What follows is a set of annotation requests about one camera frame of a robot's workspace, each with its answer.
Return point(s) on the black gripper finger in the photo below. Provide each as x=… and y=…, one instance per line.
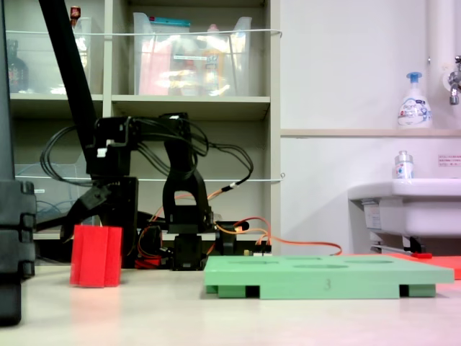
x=124, y=205
x=86, y=202

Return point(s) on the red cross columnar block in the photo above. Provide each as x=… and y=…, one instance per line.
x=95, y=257

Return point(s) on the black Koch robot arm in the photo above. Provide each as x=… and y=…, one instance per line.
x=183, y=158

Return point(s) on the green shape hole board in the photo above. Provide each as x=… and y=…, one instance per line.
x=324, y=275

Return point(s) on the black tripod brace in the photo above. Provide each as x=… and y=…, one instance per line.
x=50, y=222

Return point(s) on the notched black stack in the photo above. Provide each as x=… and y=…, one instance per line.
x=14, y=234

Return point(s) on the beige shelf unit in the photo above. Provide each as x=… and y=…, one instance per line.
x=191, y=104

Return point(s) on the large clear storage bin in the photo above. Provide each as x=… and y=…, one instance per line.
x=191, y=72

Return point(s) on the dark glass bottle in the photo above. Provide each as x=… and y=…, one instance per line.
x=16, y=72

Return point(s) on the small circuit board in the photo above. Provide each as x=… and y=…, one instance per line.
x=257, y=253

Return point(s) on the yellow pink-capped spray bottle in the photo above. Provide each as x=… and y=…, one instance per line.
x=213, y=61

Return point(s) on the small clear sanitizer bottle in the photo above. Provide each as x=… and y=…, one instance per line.
x=403, y=167

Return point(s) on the white sink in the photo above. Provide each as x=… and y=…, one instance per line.
x=407, y=205

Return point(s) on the white blue soap pump bottle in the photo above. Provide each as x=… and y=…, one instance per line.
x=414, y=108

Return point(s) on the metal faucet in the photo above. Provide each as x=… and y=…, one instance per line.
x=454, y=83

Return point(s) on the dark grey post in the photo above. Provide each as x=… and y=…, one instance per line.
x=5, y=108

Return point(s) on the metal sink bracket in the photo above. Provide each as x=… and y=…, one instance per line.
x=396, y=247

